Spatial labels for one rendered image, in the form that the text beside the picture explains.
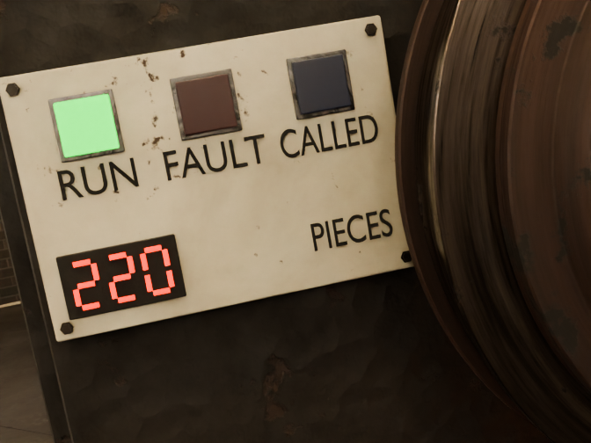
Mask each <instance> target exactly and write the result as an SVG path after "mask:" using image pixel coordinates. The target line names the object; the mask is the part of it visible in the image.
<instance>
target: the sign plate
mask: <svg viewBox="0 0 591 443"><path fill-rule="evenodd" d="M336 54H342V55H343V58H344V63H345V69H346V75H347V85H348V90H349V96H350V101H351V105H350V106H347V107H341V108H337V109H331V110H327V111H322V112H317V113H308V114H303V115H301V114H300V110H299V105H298V99H297V95H296V85H295V79H294V75H293V70H292V62H299V61H304V60H309V59H315V58H320V57H326V56H330V55H336ZM222 74H228V75H229V80H230V88H231V94H232V98H233V103H234V108H235V113H236V118H237V127H230V128H225V129H220V130H215V131H210V132H206V133H200V134H191V135H185V131H184V127H183V122H182V118H181V113H180V109H179V101H178V96H177V91H176V86H175V83H176V82H181V81H186V80H192V79H197V78H202V77H207V76H217V75H222ZM105 94H108V96H109V99H110V103H111V107H112V112H113V120H114V124H115V128H116V133H117V137H118V141H119V145H120V146H119V147H118V148H117V149H109V150H104V151H99V152H94V153H89V154H84V155H79V156H70V157H65V156H64V154H63V149H62V142H61V137H60V134H59V129H58V126H57V121H56V117H55V109H54V106H53V104H54V103H58V102H63V101H69V100H74V99H79V98H88V97H94V96H99V95H105ZM0 96H1V99H2V104H3V108H4V115H5V118H6V123H7V127H8V130H9V135H10V138H11V146H12V149H13V154H14V157H15V161H16V165H17V169H18V176H19V180H20V184H21V188H22V192H23V196H24V200H25V204H26V211H27V214H28V219H29V222H30V227H31V231H32V234H33V241H34V245H35V250H36V253H37V258H38V261H39V265H40V272H41V276H42V280H43V284H44V288H45V292H46V296H47V303H48V306H49V311H50V315H51V318H52V323H53V326H54V331H55V337H56V340H57V341H58V342H62V341H66V340H70V339H74V338H81V337H86V336H90V335H94V334H99V333H103V332H108V331H111V330H119V329H123V328H127V327H132V326H136V325H140V324H145V323H152V322H156V321H161V320H164V319H169V318H173V317H177V316H185V315H189V314H193V313H198V312H201V311H206V310H211V309H218V308H222V307H227V306H230V305H235V304H239V303H243V302H248V301H255V300H259V299H264V298H268V297H272V296H276V295H281V294H288V293H293V292H296V291H301V290H305V289H309V288H313V287H321V286H325V285H330V284H334V283H338V282H342V281H347V280H354V279H359V278H362V277H367V276H371V275H376V274H379V273H384V272H391V271H396V270H400V269H404V268H408V267H413V266H414V265H413V262H412V258H411V254H410V251H409V248H408V245H407V241H406V238H405V232H404V227H403V223H402V218H401V213H400V209H399V203H398V190H397V180H396V167H395V127H396V114H395V107H394V102H393V97H392V90H391V85H390V74H389V69H388V62H387V57H386V51H385V45H384V40H383V29H382V23H381V18H380V16H372V17H366V18H357V19H351V20H346V21H340V22H335V23H330V24H324V25H314V26H308V27H303V28H297V29H292V30H287V31H281V32H276V33H266V34H261V35H255V36H250V37H244V38H239V39H234V40H224V41H218V42H213V43H208V44H202V45H196V46H190V47H181V48H175V49H170V50H165V51H159V52H154V53H148V54H139V55H133V56H128V57H122V58H117V59H112V60H106V61H101V62H90V63H85V64H79V65H74V66H68V67H63V68H58V69H48V70H42V71H37V72H32V73H26V74H21V75H15V76H6V77H0ZM157 245H161V248H162V250H165V249H167V250H168V255H169V259H170V264H171V265H168V266H165V264H164V257H163V252H162V251H153V252H149V253H145V251H144V248H148V247H152V246H157ZM122 252H126V256H127V257H131V256H132V259H133V263H134V268H135V272H132V273H130V272H129V268H128V261H127V257H125V258H118V259H114V260H109V255H113V254H117V253H122ZM144 253H145V256H146V259H147V264H148V268H149V270H145V271H144V270H143V269H142V261H141V257H140V254H144ZM86 259H89V260H90V262H91V264H97V268H98V275H99V280H94V278H93V274H92V269H91V265H83V266H79V267H73V264H72V263H73V262H77V261H82V260H86ZM170 270H171V272H172V277H173V281H174V286H175V287H170V291H171V292H170V293H167V294H159V295H155V296H154V294H153V291H154V290H158V289H163V288H167V287H169V282H168V278H167V273H166V271H170ZM128 273H130V276H131V279H128V280H120V281H115V282H114V280H113V277H114V276H119V275H123V274H128ZM145 275H149V276H150V280H151V285H152V289H153V291H150V292H148V290H147V286H146V282H145V278H144V276H145ZM89 281H95V286H94V287H86V288H81V289H78V287H77V284H80V283H85V282H89ZM111 282H114V285H115V288H116V293H117V297H118V298H121V297H125V296H129V295H133V294H134V295H135V300H133V301H125V302H121V303H119V302H118V298H116V299H113V298H112V295H111V290H110V287H109V283H111ZM77 289H78V291H79V294H80V299H81V302H82V306H83V305H86V304H91V303H95V302H99V306H100V307H99V308H95V309H87V310H83V307H82V306H78V307H77V305H76V301H75V297H74V293H73V290H77Z"/></svg>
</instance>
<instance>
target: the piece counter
mask: <svg viewBox="0 0 591 443"><path fill-rule="evenodd" d="M144 251H145V253H149V252H153V251H162V252H163V257H164V264H165V266H168V265H171V264H170V259H169V255H168V250H167V249H165V250H162V248H161V245H157V246H152V247H148V248H144ZM145 253H144V254H140V257H141V261H142V269H143V270H144V271H145V270H149V268H148V264H147V259H146V256H145ZM125 257H127V256H126V252H122V253H117V254H113V255H109V260H114V259H118V258H125ZM127 261H128V268H129V272H130V273H132V272H135V268H134V263H133V259H132V256H131V257H127ZM72 264H73V267H79V266H83V265H91V269H92V274H93V278H94V280H99V273H98V268H97V264H91V262H90V260H89V259H86V260H82V261H77V262H73V263H72ZM130 273H128V274H123V275H119V276H114V277H113V280H114V282H115V281H120V280H128V279H131V276H130ZM166 273H167V278H168V282H169V287H167V288H163V289H158V290H154V291H153V289H152V285H151V280H150V276H149V275H145V276H144V278H145V282H146V286H147V290H148V292H150V291H153V294H154V296H155V295H159V294H167V293H170V292H171V291H170V287H175V286H174V281H173V277H172V272H171V270H170V271H166ZM114 282H111V283H109V287H110V290H111V295H112V298H113V299H116V298H118V297H117V293H116V288H115V285H114ZM94 286H95V281H89V282H85V283H80V284H77V287H78V289H81V288H86V287H94ZM78 289H77V290H73V293H74V297H75V301H76V305H77V307H78V306H82V302H81V299H80V294H79V291H78ZM133 300H135V295H134V294H133V295H129V296H125V297H121V298H118V302H119V303H121V302H125V301H133ZM82 307H83V310H87V309H95V308H99V307H100V306H99V302H95V303H91V304H86V305H83V306H82Z"/></svg>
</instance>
